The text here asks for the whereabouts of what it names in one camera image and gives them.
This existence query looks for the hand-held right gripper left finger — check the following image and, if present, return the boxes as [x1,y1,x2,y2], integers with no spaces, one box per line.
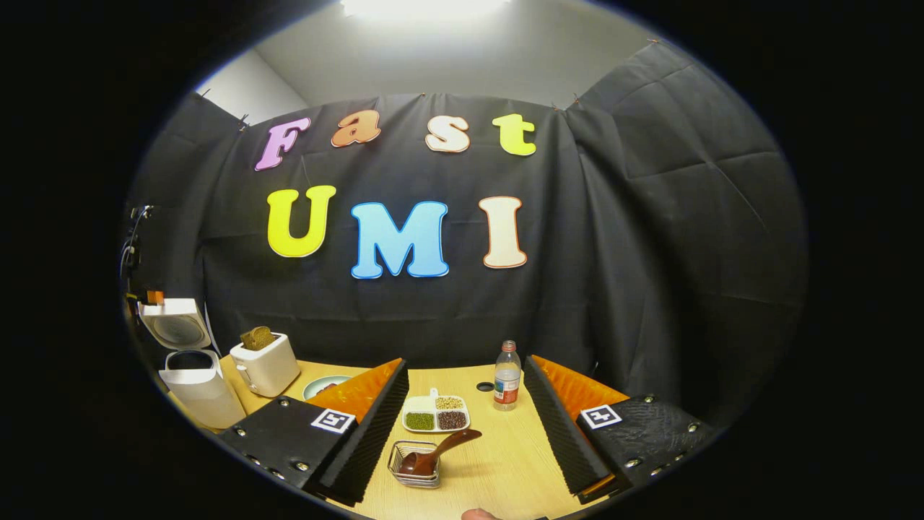
[217,359,410,506]

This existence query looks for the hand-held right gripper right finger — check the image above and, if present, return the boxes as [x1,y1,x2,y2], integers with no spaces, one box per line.
[523,354,715,504]

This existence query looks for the white divided rice dish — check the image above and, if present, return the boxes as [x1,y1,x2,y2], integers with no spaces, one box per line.
[402,389,471,434]

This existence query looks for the metal wire chopstick holder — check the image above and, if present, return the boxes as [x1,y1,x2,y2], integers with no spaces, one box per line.
[388,441,443,489]

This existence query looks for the brown wooden spoon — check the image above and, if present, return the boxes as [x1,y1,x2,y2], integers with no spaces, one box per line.
[398,429,483,476]

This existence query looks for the white rice cooker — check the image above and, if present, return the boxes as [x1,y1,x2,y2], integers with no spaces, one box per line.
[137,298,248,430]

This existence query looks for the clear plastic water bottle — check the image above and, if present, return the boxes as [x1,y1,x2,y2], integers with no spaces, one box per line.
[494,340,522,412]

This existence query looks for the pale green plate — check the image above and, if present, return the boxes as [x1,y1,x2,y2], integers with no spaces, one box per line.
[302,375,352,402]

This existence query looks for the brown bread slices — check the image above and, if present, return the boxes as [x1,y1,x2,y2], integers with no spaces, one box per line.
[240,326,279,352]

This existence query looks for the white toaster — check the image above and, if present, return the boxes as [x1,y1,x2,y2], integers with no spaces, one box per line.
[230,332,302,398]

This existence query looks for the black backdrop cloth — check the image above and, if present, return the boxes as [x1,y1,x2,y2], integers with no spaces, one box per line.
[123,40,809,434]

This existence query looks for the ceiling light panel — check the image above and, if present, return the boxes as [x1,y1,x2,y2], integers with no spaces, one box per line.
[339,0,513,22]

